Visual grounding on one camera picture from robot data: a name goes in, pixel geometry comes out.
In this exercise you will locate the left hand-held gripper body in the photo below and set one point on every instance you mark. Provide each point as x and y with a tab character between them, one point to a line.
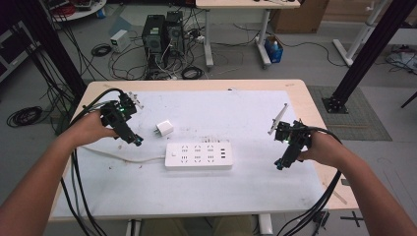
114	114

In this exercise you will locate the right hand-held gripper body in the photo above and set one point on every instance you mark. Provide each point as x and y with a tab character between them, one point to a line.
295	137

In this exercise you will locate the person's left hand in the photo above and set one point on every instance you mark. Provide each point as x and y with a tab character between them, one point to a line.
88	129

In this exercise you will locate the person's right hand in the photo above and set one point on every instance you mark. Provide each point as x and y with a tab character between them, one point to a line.
323	149

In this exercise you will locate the white charger plug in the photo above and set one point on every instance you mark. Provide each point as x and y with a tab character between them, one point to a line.
165	128

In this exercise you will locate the small white box device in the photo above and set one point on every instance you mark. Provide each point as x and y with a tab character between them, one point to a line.
119	40

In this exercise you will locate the light wooden table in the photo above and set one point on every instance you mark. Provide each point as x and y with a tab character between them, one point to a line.
196	84

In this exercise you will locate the black computer tower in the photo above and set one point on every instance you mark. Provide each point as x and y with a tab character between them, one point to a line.
153	36
174	32

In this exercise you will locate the white table mat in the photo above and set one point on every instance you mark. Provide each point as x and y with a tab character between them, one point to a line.
213	111

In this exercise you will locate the blue box with bottle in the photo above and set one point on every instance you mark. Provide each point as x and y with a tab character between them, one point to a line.
274	50

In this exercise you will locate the thin wooden stick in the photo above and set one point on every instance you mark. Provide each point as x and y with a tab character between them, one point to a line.
335	193

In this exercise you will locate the grey floor mat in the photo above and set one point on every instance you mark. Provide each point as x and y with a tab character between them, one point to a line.
364	121

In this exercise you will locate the white power strip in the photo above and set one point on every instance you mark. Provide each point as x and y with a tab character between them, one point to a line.
198	162

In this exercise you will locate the round white table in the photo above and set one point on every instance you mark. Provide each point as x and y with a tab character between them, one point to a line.
82	11

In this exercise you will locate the brown cardboard box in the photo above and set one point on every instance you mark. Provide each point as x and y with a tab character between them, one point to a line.
300	16

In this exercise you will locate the white metal stand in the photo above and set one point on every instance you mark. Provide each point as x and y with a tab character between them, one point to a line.
359	36

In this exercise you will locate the black shelf rack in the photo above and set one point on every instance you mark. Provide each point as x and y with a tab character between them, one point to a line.
13	49

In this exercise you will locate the white-legged wooden desk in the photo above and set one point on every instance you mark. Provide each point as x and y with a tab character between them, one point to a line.
242	3

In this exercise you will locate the black metal frame post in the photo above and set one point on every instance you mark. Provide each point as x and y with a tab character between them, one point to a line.
370	49
49	42

